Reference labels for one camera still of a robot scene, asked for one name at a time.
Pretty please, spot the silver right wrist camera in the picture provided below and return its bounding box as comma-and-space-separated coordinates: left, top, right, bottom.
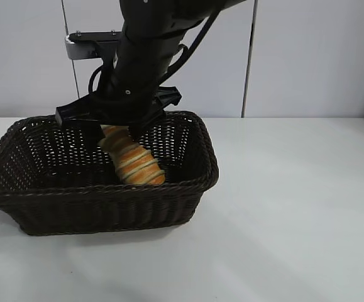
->
64, 30, 123, 61

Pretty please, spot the long striped bread roll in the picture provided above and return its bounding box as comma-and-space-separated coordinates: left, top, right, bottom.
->
97, 125, 166, 185

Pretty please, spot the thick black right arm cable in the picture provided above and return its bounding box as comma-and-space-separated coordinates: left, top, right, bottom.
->
164, 0, 222, 83

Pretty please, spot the dark brown wicker basket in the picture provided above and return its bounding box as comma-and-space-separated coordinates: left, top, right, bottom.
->
0, 109, 219, 236

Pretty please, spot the thin black right camera cable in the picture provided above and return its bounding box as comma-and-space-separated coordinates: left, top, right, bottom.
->
88, 64, 108, 96

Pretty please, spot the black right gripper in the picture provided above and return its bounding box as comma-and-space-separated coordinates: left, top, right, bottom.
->
55, 39, 182, 144

